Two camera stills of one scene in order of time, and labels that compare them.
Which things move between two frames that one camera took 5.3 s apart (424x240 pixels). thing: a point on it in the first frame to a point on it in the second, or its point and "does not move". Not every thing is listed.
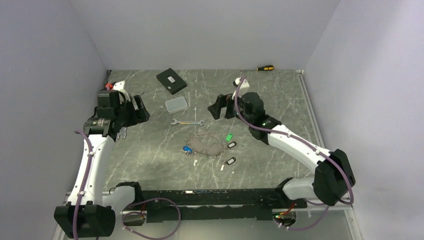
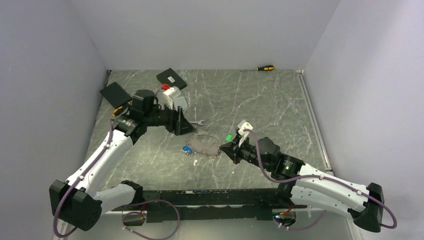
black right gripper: (221, 101) to (233, 149)
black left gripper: (138, 116) to (178, 124)
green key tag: (229, 137) does not move
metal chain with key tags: (207, 143) does not move
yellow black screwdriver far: (270, 67) does not move
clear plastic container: (176, 105) does not move
